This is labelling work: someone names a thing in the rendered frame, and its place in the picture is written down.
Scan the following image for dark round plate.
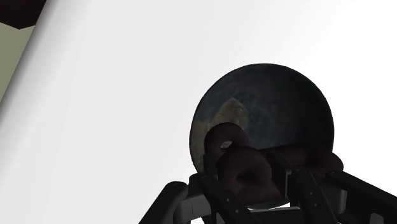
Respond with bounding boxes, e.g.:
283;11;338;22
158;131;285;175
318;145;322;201
189;63;335;174

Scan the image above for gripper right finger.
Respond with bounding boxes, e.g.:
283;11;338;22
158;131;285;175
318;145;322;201
268;148;397;224

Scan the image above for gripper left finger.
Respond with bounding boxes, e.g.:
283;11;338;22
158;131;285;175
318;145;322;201
138;152;262;224

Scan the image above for dark brown pretzel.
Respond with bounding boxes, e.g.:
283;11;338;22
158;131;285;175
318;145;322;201
203;122;344;206

